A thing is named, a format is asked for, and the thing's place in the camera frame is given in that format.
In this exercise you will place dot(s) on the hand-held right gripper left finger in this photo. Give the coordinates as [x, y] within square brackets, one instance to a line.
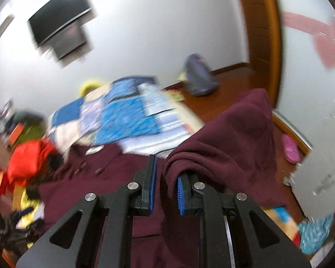
[152, 185]

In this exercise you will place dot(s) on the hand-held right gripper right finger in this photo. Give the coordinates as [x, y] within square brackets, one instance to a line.
[181, 196]

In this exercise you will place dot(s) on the maroon garment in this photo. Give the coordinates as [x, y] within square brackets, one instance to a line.
[234, 145]

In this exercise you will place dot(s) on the patchwork blanket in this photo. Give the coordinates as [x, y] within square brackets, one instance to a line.
[122, 122]

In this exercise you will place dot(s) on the yellow foam tube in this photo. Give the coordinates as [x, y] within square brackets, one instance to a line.
[90, 86]

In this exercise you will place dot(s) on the grey backpack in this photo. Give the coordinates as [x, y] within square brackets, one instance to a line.
[199, 75]

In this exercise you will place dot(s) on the pink slipper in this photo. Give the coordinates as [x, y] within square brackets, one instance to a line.
[291, 148]

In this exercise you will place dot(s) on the red garment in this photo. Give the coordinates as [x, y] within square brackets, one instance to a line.
[28, 162]

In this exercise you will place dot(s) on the yellow garment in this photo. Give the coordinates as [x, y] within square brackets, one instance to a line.
[26, 203]

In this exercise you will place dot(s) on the green patterned cloth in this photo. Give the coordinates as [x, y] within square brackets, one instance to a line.
[35, 128]

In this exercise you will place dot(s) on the teal patterned cloth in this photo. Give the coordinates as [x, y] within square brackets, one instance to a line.
[315, 234]

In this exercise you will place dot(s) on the orange box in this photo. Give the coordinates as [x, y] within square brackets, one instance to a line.
[16, 134]

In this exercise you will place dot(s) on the black garment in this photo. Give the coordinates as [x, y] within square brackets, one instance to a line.
[14, 234]

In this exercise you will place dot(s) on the small black wall monitor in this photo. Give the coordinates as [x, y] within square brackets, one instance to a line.
[71, 44]

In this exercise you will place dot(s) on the black wall television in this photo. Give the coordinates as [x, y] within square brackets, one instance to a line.
[58, 16]

